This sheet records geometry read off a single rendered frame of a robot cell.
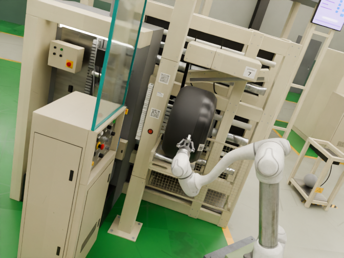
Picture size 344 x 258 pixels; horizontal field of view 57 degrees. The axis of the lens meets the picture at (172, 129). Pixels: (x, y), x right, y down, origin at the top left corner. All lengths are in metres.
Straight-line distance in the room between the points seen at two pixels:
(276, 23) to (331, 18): 6.31
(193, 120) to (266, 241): 0.95
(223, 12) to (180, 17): 9.57
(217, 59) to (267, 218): 1.36
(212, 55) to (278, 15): 10.08
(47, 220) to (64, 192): 0.27
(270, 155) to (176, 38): 1.18
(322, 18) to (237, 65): 3.87
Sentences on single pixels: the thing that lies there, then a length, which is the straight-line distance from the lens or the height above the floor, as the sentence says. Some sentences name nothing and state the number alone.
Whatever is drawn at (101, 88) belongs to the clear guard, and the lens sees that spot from 1.75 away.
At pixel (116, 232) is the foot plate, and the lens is 3.09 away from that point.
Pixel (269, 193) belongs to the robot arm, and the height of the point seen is 1.32.
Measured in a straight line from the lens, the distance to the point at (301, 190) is 4.91.
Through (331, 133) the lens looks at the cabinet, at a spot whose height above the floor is 0.54.
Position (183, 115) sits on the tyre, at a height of 1.33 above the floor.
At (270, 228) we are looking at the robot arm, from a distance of 1.78.
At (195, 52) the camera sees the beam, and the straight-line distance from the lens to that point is 2.61.
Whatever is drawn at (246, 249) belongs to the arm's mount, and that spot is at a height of 0.73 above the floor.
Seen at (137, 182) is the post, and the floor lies 0.57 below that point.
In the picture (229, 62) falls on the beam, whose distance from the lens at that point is 2.60.
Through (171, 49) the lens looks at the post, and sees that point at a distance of 2.37.
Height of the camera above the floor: 2.06
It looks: 22 degrees down
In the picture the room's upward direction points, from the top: 16 degrees clockwise
